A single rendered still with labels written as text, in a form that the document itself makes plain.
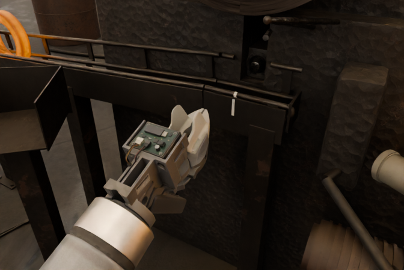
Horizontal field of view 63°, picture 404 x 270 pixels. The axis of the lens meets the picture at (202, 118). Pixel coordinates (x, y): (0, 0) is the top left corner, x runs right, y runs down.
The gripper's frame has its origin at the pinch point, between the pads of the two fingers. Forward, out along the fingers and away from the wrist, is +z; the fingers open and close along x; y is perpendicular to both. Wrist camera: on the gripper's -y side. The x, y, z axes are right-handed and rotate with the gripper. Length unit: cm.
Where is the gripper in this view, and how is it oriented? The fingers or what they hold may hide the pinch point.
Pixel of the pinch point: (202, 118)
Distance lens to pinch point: 55.0
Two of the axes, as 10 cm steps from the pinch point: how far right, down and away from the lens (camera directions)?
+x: -8.7, -2.5, 4.2
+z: 4.7, -6.9, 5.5
